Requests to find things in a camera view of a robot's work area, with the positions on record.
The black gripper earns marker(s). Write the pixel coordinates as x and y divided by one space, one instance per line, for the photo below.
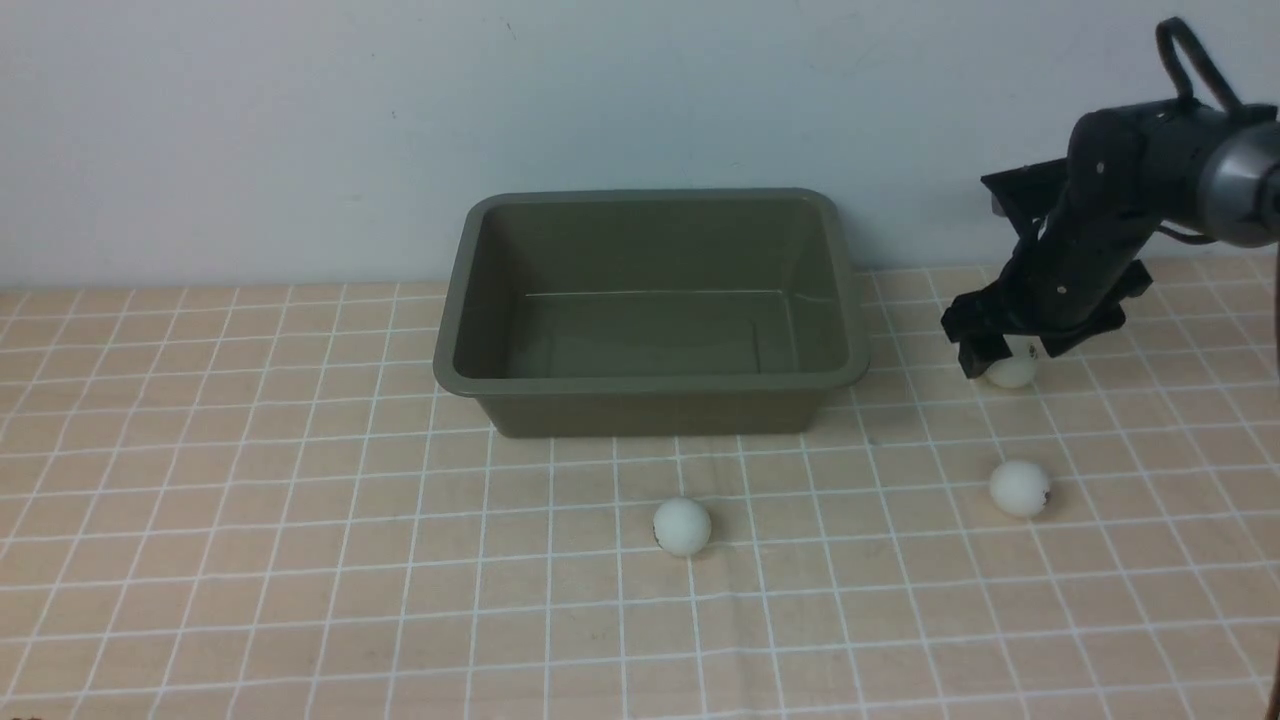
1131 171

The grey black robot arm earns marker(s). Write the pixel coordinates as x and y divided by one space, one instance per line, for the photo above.
1237 195

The checkered beige tablecloth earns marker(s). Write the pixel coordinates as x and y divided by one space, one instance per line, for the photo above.
256 504

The olive green plastic bin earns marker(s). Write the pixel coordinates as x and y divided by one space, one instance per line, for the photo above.
636 313

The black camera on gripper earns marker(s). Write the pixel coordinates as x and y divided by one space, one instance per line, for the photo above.
1024 196

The white ping-pong ball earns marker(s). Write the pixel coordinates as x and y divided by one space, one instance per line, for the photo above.
681 526
1017 371
1020 488

